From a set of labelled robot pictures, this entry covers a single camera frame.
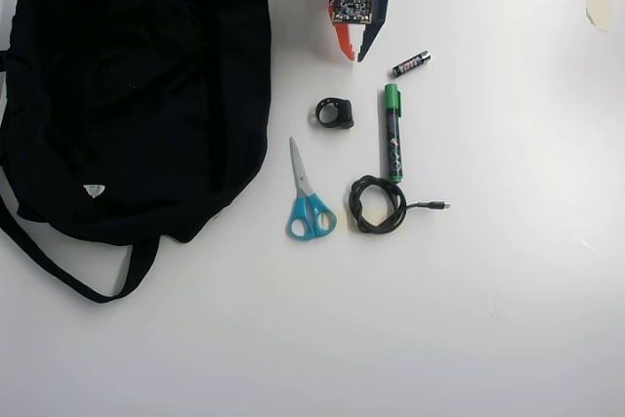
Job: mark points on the white navy gripper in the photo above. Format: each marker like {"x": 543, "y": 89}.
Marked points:
{"x": 372, "y": 38}

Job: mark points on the green marker pen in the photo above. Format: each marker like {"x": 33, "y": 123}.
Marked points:
{"x": 393, "y": 143}

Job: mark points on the black fabric bag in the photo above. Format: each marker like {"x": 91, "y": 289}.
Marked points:
{"x": 146, "y": 95}

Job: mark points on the black AAA battery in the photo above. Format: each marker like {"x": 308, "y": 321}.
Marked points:
{"x": 411, "y": 64}

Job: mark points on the beige masking tape piece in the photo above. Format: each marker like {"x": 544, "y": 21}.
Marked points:
{"x": 598, "y": 2}

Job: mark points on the camera circuit board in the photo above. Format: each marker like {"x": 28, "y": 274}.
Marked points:
{"x": 351, "y": 4}

